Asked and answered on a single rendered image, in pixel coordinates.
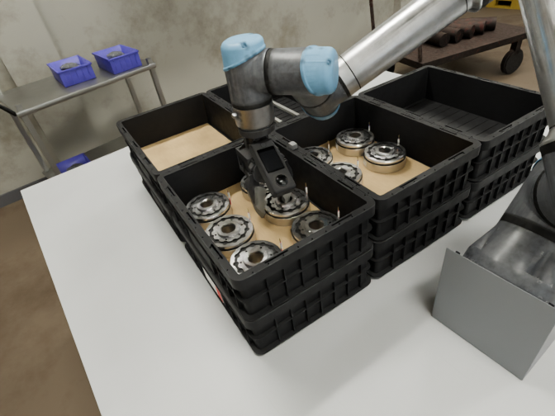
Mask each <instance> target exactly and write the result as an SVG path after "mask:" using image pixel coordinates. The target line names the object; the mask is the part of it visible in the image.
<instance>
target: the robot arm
mask: <svg viewBox="0 0 555 416"><path fill-rule="evenodd" d="M492 1H493V0H412V1H410V2H409V3H407V4H406V5H405V6H404V7H403V8H402V9H400V10H399V11H398V12H396V13H395V14H393V15H392V16H391V17H389V18H388V19H387V20H385V21H384V22H383V23H382V24H381V25H379V26H378V27H376V28H375V29H374V30H373V31H371V32H370V33H368V34H367V35H366V36H364V37H363V38H362V39H361V40H360V41H358V42H357V43H356V44H354V45H353V46H351V47H350V48H349V49H347V50H346V51H345V52H343V53H342V54H341V55H340V56H339V57H338V54H337V52H336V50H335V49H334V48H333V47H330V46H317V45H309V46H307V47H291V48H265V47H266V45H265V44H264V41H263V37H262V36H261V35H259V34H253V33H247V34H241V35H234V36H231V37H230V38H228V39H226V40H224V41H223V43H222V44H221V56H222V61H223V66H224V68H223V71H224V72H225V77H226V82H227V86H228V89H229V94H230V100H231V104H232V107H233V111H234V113H232V114H231V116H232V118H233V119H235V123H236V125H237V126H238V131H239V134H240V136H242V137H244V140H243V142H242V145H241V146H240V147H237V148H235V150H236V154H237V158H238V161H239V166H240V169H241V170H242V172H243V173H244V174H245V175H246V176H247V179H246V180H245V187H246V190H247V193H248V196H249V198H250V200H251V202H252V204H253V207H254V209H255V211H256V212H257V214H258V215H259V216H260V217H261V218H264V216H265V215H266V211H265V210H264V207H265V203H264V197H265V195H266V189H265V188H264V187H263V186H262V185H260V184H259V183H262V184H265V183H266V185H267V187H268V189H269V191H270V193H271V195H272V197H273V198H276V197H279V196H282V203H288V202H289V200H290V196H291V193H292V192H293V191H294V189H295V187H296V183H295V182H294V180H293V174H292V169H291V167H290V165H289V164H288V161H287V160H286V159H285V158H284V157H285V156H284V155H283V154H281V153H280V151H279V149H278V147H277V146H276V145H275V144H274V142H273V140H272V138H269V137H268V135H269V134H271V133H272V132H273V131H274V130H275V123H274V120H275V115H274V109H273V99H272V95H292V96H293V97H294V98H295V100H296V101H297V102H298V103H299V104H300V105H301V108H302V110H303V111H304V112H305V113H306V114H307V115H309V116H310V117H312V118H314V119H316V120H319V121H324V120H328V119H329V118H331V117H332V116H334V115H335V114H336V113H337V111H338V109H339V106H340V103H341V102H343V101H344V100H346V99H347V98H348V97H350V96H352V95H353V94H354V93H356V92H357V91H358V90H359V89H361V88H362V87H364V86H365V85H367V84H368V83H370V82H371V81H372V80H373V79H374V78H376V77H378V76H379V75H380V74H382V73H383V72H385V71H386V70H388V69H389V68H390V67H391V66H393V65H394V64H396V63H397V62H398V61H400V60H401V59H403V58H404V57H406V56H407V55H408V54H409V53H411V52H412V51H413V50H415V49H417V48H418V47H419V46H421V45H422V44H424V43H425V42H426V41H427V40H429V39H430V38H432V37H433V36H434V35H436V34H437V33H439V32H440V31H441V30H442V29H444V28H445V27H447V26H448V25H450V24H451V23H452V22H454V21H456V20H457V19H458V18H459V17H461V16H462V15H463V14H465V13H466V12H478V11H479V10H480V9H482V8H483V7H484V6H486V5H487V4H488V3H490V2H492ZM518 1H519V7H520V11H521V15H522V18H523V22H524V28H525V32H526V35H527V39H528V42H529V49H530V53H531V56H532V60H533V63H534V70H535V73H536V77H537V80H538V87H539V91H540V94H541V98H542V101H543V108H544V111H545V115H546V118H547V123H548V128H549V132H548V135H547V136H546V137H545V138H544V140H543V141H542V143H541V144H540V145H539V150H540V153H541V158H540V159H539V160H538V161H537V162H536V163H535V164H534V165H533V167H532V170H531V173H530V174H529V175H528V177H527V178H526V180H525V181H524V183H523V185H522V186H521V188H520V189H519V191H518V192H517V194H516V195H515V197H514V199H513V200H512V202H511V203H510V204H509V206H508V207H507V209H506V210H505V213H504V214H503V215H502V216H501V218H500V220H499V221H498V223H497V224H496V225H495V226H494V227H493V228H492V229H490V230H489V231H488V232H486V233H485V234H484V235H482V236H481V237H480V238H479V239H478V240H477V241H476V242H474V243H473V244H471V245H470V246H469V247H468V248H467V250H466V252H465V253H464V254H463V257H465V258H467V259H468V260H470V261H472V262H474V263H475V264H477V265H479V266H481V267H483V268H485V269H486V270H488V271H489V272H492V273H494V274H495V275H497V276H498V277H501V278H502V279H504V280H506V281H508V282H509V283H511V284H513V285H515V286H517V287H519V288H520V289H522V290H523V291H526V292H528V293H529V294H530V295H533V296H535V297H537V298H538V299H540V300H542V301H543V302H545V303H547V304H548V302H549V303H551V304H553V305H555V0H518ZM240 163H241V164H240Z"/></svg>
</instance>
